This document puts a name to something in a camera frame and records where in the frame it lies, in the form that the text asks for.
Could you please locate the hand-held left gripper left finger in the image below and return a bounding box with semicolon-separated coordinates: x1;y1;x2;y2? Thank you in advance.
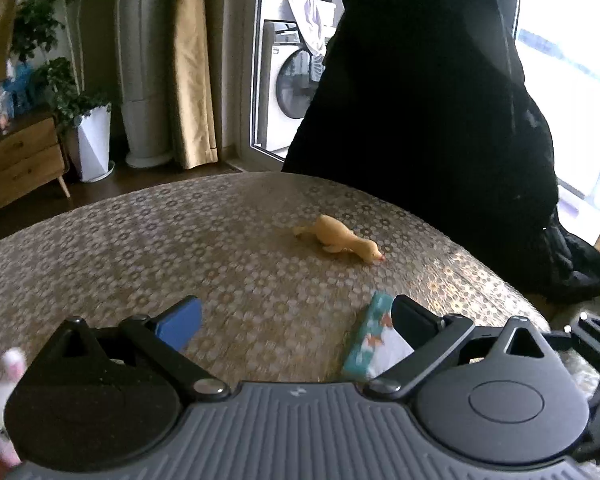
30;296;231;402

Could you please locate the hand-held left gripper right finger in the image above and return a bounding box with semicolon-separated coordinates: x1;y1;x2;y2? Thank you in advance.
362;295;563;403

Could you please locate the teal tissue pack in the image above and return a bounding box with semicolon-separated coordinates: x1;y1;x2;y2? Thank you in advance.
341;291;415;381

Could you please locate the patterned lace tablecloth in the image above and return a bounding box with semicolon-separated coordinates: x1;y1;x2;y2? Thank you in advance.
0;172;600;480

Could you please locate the yellow duck toy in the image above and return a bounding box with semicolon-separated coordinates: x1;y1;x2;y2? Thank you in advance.
292;214;383;265

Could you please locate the white planter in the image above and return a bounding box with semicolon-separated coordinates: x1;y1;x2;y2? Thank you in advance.
75;103;116;183

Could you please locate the person's black clothing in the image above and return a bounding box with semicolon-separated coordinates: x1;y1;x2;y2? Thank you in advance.
282;0;600;306

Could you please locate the wooden drawer cabinet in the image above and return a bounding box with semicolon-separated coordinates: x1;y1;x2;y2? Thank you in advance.
0;110;73;216

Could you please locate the white washing machine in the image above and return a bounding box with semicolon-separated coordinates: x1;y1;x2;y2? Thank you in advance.
257;0;338;158

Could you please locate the yellow curtain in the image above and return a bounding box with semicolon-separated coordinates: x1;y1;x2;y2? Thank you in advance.
172;0;218;171

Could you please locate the white column air conditioner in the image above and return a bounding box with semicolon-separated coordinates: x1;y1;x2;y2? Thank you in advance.
117;0;181;168

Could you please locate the green potted plant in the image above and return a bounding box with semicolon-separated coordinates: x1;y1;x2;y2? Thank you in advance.
7;0;113;128

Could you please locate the blue bottle pack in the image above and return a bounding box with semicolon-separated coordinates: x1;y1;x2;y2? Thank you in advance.
7;62;36;111

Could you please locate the white hanging cloth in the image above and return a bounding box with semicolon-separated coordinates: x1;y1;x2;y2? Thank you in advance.
285;0;337;58

